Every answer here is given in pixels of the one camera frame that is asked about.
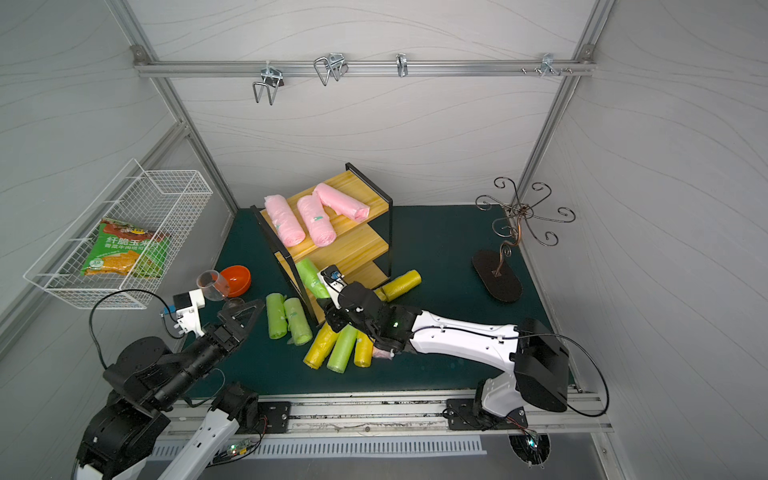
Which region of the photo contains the green roll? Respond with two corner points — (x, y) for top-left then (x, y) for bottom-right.
(296, 258), (330, 300)
(266, 293), (288, 340)
(284, 298), (313, 346)
(327, 325), (358, 374)

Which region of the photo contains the pink roll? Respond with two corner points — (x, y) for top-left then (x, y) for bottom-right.
(264, 195), (306, 248)
(297, 194), (337, 247)
(313, 183), (370, 223)
(372, 348), (394, 360)

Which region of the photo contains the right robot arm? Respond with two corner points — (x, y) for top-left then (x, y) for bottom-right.
(322, 279), (570, 418)

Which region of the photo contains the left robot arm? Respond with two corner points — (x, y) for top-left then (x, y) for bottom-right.
(71, 300), (268, 479)

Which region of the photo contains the green roll beside shelf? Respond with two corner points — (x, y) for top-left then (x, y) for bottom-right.
(284, 298), (313, 346)

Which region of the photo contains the wooden three-tier shelf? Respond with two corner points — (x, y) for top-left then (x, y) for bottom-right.
(250, 161), (395, 325)

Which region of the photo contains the yellow roll lying diagonal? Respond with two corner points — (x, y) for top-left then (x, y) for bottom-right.
(374, 287), (389, 302)

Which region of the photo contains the yellow roll upper right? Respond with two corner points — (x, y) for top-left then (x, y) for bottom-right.
(380, 270), (422, 302)

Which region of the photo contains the yellow roll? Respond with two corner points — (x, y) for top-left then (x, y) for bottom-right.
(303, 323), (339, 370)
(354, 332), (374, 368)
(380, 270), (422, 302)

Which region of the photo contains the clear plastic goblet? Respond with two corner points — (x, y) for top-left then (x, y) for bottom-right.
(196, 270), (245, 309)

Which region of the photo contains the orange plastic bowl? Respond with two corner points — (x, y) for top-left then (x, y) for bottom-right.
(221, 265), (252, 298)

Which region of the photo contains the yellow roll front middle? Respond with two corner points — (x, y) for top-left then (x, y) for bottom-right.
(354, 332), (374, 368)

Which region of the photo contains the green roll front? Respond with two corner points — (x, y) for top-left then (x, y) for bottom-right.
(327, 325), (358, 374)

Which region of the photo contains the pink roll front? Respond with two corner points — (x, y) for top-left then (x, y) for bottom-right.
(372, 348), (394, 360)

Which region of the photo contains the yellow roll front left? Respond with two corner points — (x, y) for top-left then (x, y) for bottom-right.
(303, 323), (339, 370)

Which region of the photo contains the green snack bag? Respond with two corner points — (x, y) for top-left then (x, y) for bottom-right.
(81, 218), (171, 278)

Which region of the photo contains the metal hook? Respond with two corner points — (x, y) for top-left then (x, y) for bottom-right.
(395, 53), (408, 78)
(252, 63), (284, 106)
(313, 53), (349, 86)
(520, 53), (573, 77)

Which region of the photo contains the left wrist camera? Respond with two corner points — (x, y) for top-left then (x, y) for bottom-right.
(162, 289), (206, 338)

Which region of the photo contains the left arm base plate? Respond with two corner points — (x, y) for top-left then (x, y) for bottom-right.
(238, 401), (292, 435)

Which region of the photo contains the white wire basket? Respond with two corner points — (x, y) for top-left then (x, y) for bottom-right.
(23, 159), (212, 310)

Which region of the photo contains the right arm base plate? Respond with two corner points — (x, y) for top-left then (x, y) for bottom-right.
(441, 398), (528, 431)

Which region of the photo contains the copper wire jewelry stand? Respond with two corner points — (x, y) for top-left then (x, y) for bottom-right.
(471, 176), (576, 303)

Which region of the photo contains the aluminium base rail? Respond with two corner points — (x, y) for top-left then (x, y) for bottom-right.
(119, 386), (614, 442)

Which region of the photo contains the aluminium top rail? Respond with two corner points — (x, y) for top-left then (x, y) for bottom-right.
(134, 46), (597, 80)

